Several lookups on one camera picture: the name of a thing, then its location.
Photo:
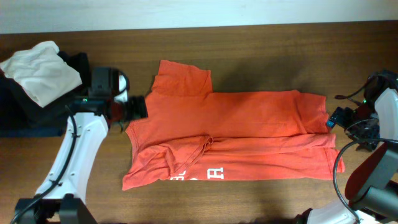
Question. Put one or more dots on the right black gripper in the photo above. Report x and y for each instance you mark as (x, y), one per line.
(341, 117)

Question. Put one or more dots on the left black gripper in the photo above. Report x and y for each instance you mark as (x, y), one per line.
(136, 111)

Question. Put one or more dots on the red t-shirt with white print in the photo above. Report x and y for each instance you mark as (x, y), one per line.
(195, 133)

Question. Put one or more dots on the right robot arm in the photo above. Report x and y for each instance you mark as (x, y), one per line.
(370, 194)

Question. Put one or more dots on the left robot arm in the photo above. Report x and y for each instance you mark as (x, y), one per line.
(63, 192)

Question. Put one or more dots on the white folded garment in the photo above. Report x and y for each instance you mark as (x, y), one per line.
(41, 73)

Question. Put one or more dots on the dark navy folded garment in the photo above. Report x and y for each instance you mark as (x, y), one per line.
(22, 117)

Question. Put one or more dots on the black folded garment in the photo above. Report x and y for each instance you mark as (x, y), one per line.
(80, 63)

